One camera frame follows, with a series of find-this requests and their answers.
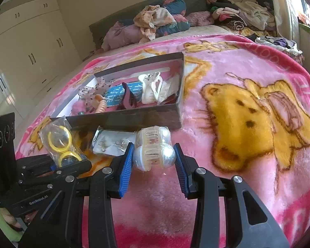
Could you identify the clear bag of earrings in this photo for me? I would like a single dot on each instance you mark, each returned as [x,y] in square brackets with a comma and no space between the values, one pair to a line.
[111,139]

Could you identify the white hair claw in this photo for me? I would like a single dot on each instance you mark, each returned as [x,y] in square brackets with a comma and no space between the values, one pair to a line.
[149,93]

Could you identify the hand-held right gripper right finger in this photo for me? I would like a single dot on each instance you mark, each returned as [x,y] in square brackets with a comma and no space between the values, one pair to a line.
[180,173]

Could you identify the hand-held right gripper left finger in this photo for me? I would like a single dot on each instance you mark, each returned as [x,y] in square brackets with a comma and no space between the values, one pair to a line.
[125,170]

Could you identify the grey headboard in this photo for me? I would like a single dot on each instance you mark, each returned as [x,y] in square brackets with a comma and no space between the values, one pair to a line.
[113,18]

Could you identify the dotted fabric bow hair clip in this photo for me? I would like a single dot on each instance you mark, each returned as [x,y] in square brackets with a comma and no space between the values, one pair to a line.
[90,93]

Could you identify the dark brown hair clip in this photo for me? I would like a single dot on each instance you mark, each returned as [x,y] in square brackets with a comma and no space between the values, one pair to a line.
[128,98]

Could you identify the pink floral pillow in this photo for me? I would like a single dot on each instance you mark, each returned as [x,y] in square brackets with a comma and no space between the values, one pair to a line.
[196,18]

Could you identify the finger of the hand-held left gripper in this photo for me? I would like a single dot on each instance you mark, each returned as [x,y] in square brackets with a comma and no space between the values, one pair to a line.
[75,167]

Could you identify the grey cardboard box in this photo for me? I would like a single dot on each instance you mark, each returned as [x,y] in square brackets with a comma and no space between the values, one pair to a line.
[144,118]

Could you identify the green cloth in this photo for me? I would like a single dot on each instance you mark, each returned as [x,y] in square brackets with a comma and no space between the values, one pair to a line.
[0,224]

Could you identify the cream curtain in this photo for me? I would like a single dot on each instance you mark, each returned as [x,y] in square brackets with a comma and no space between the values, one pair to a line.
[284,5]

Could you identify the pink booklet with teal label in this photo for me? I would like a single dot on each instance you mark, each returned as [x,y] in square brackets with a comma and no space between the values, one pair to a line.
[113,95]

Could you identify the bag of yellow rings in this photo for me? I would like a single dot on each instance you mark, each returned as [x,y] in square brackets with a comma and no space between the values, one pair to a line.
[59,139]

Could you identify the purple clothes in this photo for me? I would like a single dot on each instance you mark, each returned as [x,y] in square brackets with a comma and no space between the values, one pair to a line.
[281,44]

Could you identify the white wardrobe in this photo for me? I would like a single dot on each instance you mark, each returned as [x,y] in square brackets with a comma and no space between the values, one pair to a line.
[28,44]

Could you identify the beige orange patterned cloth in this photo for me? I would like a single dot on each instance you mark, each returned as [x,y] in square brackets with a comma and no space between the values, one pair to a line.
[155,18]

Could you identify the pink printed blanket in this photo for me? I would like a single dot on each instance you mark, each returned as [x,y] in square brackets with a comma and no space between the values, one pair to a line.
[222,56]

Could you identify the cream pearl hair claw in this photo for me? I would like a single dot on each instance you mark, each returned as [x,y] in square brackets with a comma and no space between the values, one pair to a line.
[152,155]

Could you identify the dark blue floral quilt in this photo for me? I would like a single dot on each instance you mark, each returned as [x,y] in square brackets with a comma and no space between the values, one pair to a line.
[178,5]

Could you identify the pile of mixed clothes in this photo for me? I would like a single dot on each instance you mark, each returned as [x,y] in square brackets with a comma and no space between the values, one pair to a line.
[248,13]

